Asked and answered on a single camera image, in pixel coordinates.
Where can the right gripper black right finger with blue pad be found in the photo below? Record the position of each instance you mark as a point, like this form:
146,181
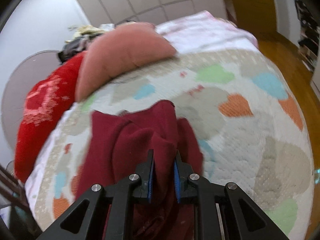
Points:
221,211

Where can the dark red garment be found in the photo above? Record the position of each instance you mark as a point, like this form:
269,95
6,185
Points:
120,142

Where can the pile of clothes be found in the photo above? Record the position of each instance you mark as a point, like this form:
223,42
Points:
81,40

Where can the red floral blanket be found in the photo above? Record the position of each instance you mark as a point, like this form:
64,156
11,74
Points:
43,107

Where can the white fleece sheet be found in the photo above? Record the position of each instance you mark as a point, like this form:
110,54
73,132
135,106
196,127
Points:
202,32

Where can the wooden door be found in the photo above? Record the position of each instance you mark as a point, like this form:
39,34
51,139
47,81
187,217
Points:
256,16

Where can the pink corduroy pillow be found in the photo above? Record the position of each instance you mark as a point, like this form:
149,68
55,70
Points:
127,47

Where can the cluttered shelf rack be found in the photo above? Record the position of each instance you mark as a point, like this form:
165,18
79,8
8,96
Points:
308,43

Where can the heart patterned quilt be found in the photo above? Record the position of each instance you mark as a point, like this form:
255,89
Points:
248,124

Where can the round grey headboard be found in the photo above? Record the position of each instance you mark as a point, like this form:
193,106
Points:
28,73

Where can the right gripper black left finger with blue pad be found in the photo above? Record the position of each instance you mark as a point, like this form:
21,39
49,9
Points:
105,212

